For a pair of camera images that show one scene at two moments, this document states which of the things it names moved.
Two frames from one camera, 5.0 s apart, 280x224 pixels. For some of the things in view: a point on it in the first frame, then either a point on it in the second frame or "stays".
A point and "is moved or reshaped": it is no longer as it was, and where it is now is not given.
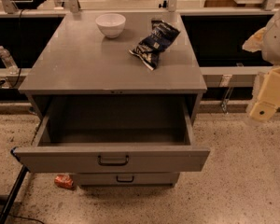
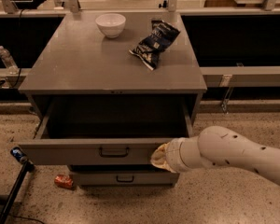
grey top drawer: [114, 133] is moved or reshaped
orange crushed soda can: [63, 181] stays
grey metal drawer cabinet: [77, 60] stays
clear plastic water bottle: [7, 61] stays
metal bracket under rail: [226, 82] stays
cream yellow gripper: [278, 44] -> [175, 154]
